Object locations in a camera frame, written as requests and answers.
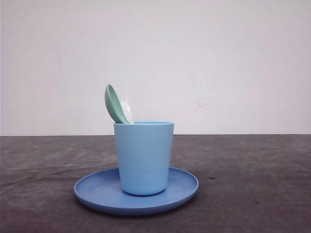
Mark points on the light blue plastic cup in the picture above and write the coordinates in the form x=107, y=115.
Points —
x=144, y=154

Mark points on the white plastic fork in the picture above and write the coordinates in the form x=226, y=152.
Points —
x=125, y=106

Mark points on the mint green plastic spoon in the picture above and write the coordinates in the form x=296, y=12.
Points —
x=113, y=105

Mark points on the blue plastic plate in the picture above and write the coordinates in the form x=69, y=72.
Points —
x=101, y=191

